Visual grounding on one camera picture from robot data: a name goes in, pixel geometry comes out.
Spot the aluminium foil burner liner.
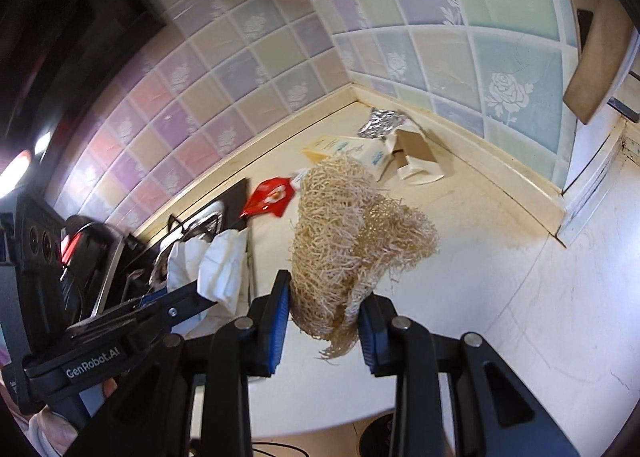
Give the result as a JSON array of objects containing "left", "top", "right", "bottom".
[{"left": 170, "top": 202, "right": 226, "bottom": 243}]

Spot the wooden cutting board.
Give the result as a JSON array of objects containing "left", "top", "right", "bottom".
[{"left": 562, "top": 0, "right": 640, "bottom": 125}]

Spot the pink gooseneck lamp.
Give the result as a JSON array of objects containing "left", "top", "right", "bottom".
[{"left": 0, "top": 150, "right": 33, "bottom": 193}]

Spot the black red cable reel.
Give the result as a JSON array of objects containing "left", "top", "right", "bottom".
[{"left": 60, "top": 217, "right": 126, "bottom": 308}]

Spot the pale yellow white carton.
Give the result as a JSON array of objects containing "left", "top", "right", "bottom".
[{"left": 301, "top": 134, "right": 392, "bottom": 183}]

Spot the black range hood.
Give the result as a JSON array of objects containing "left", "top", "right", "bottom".
[{"left": 0, "top": 0, "right": 166, "bottom": 178}]

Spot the white open cardboard box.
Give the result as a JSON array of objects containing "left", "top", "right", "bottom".
[{"left": 382, "top": 120, "right": 445, "bottom": 186}]

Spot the round dark trash can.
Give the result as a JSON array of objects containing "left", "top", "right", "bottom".
[{"left": 357, "top": 414, "right": 396, "bottom": 457}]

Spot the white tissue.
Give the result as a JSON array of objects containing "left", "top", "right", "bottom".
[{"left": 166, "top": 228, "right": 249, "bottom": 315}]

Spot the silver foil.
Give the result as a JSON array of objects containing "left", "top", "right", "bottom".
[{"left": 357, "top": 107, "right": 408, "bottom": 140}]

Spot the beige loofah sponge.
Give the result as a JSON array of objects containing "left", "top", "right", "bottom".
[{"left": 290, "top": 156, "right": 441, "bottom": 363}]

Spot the stainless steel box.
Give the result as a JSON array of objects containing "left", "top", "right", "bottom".
[{"left": 92, "top": 237, "right": 131, "bottom": 318}]

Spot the red snack wrapper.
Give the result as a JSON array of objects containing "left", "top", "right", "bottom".
[{"left": 240, "top": 176, "right": 299, "bottom": 219}]

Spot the black glass gas stove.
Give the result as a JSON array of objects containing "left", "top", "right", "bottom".
[{"left": 120, "top": 178, "right": 256, "bottom": 318}]

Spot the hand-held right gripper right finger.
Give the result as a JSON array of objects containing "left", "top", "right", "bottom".
[{"left": 357, "top": 293, "right": 581, "bottom": 457}]

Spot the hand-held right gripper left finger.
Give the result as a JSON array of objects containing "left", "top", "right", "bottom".
[{"left": 75, "top": 269, "right": 292, "bottom": 457}]

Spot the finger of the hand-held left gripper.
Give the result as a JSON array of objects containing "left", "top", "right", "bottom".
[
  {"left": 22, "top": 282, "right": 218, "bottom": 393},
  {"left": 134, "top": 287, "right": 170, "bottom": 309}
]

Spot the black floor cable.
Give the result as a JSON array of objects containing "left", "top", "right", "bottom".
[{"left": 252, "top": 441, "right": 306, "bottom": 457}]

